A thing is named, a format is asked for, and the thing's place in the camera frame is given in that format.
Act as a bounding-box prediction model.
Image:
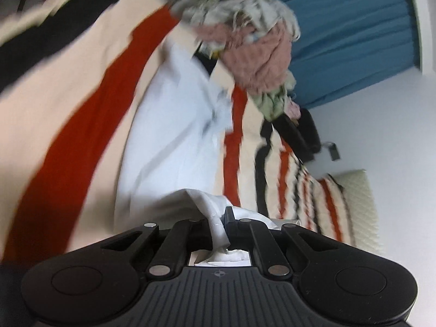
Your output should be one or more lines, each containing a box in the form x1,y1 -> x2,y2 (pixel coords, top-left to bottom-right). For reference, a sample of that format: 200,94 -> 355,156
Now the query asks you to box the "striped blanket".
0,0 -> 355,267

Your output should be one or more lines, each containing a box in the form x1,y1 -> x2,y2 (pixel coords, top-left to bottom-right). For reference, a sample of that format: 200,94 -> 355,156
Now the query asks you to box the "cream quilted headboard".
334,168 -> 384,255

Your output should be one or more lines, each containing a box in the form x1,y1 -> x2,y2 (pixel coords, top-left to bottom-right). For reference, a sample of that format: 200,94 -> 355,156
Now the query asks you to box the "pale green blanket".
252,71 -> 297,123

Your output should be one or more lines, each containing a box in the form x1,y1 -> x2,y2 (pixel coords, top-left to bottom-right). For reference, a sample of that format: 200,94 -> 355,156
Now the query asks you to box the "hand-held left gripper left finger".
100,218 -> 214,278

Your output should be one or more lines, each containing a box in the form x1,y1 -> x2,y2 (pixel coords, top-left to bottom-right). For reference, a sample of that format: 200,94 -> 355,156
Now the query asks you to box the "black armchair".
272,107 -> 323,164

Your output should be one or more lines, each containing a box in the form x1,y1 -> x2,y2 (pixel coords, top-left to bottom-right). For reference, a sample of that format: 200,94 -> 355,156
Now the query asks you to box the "grey white hoodie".
184,0 -> 302,42

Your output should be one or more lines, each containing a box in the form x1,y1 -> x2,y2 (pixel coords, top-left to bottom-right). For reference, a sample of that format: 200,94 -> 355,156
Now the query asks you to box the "small pink cloth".
284,99 -> 302,120

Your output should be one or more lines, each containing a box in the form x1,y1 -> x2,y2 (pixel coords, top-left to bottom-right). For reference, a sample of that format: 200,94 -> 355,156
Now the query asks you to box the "wide blue curtain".
257,0 -> 422,110

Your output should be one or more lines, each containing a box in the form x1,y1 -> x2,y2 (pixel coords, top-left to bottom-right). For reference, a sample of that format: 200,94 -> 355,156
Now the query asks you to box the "white t-shirt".
114,36 -> 302,267

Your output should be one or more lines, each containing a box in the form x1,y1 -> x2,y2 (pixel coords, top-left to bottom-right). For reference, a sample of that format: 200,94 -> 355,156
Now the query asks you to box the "wall outlet with charger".
322,141 -> 341,161

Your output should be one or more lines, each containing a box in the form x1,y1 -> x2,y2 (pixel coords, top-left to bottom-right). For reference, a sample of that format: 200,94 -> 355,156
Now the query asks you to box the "pink fluffy blanket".
196,14 -> 294,98

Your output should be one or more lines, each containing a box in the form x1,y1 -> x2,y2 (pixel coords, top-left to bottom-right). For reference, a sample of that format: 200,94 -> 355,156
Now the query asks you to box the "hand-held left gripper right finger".
223,206 -> 338,278

